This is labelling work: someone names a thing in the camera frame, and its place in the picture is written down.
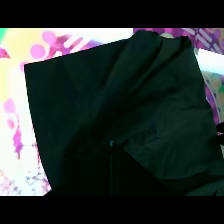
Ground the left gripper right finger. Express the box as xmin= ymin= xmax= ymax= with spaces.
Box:
xmin=110 ymin=141 xmax=183 ymax=197

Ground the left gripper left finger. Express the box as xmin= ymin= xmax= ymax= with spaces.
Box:
xmin=61 ymin=141 xmax=113 ymax=197

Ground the dark green garment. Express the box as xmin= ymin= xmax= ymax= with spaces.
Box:
xmin=23 ymin=29 xmax=224 ymax=197

